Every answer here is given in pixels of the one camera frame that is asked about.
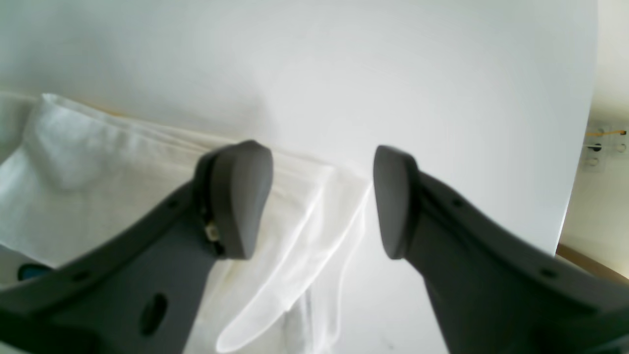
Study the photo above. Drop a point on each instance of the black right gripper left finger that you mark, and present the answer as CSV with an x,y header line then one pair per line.
x,y
140,292

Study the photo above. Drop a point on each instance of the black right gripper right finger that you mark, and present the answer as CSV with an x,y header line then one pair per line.
x,y
491,292

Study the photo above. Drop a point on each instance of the white printed T-shirt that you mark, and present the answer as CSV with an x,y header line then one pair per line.
x,y
74,177

